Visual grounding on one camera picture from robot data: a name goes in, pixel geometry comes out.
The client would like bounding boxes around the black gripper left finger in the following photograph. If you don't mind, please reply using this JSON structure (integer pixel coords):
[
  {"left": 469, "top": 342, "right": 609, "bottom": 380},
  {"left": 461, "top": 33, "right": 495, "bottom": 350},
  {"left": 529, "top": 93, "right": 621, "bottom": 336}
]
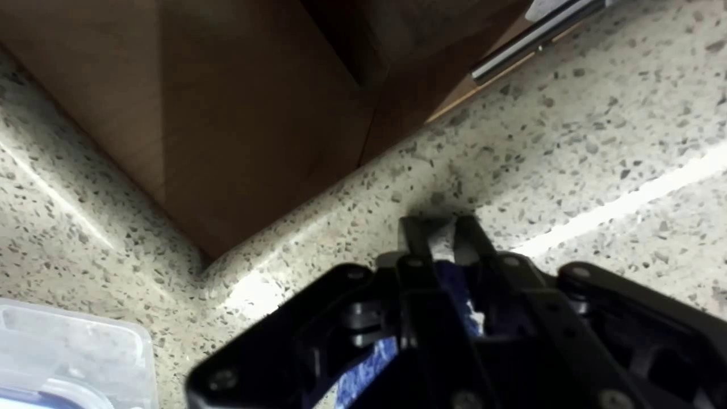
[{"left": 183, "top": 213, "right": 457, "bottom": 409}]

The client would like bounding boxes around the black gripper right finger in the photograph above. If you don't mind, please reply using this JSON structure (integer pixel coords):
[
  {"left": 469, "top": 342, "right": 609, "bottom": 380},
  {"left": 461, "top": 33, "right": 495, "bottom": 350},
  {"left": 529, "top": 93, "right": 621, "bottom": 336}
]
[{"left": 451, "top": 213, "right": 727, "bottom": 409}]

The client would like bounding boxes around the clear plastic container lid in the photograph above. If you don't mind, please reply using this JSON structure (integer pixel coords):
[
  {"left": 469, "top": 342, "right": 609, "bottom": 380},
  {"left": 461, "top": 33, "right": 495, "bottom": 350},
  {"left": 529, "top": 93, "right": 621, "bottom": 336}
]
[{"left": 0, "top": 294, "right": 159, "bottom": 409}]

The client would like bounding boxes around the metal lower cabinet handle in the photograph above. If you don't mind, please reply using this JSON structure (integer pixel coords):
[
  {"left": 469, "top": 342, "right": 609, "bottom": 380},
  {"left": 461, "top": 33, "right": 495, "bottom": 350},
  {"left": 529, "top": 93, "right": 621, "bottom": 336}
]
[{"left": 469, "top": 0, "right": 610, "bottom": 82}]

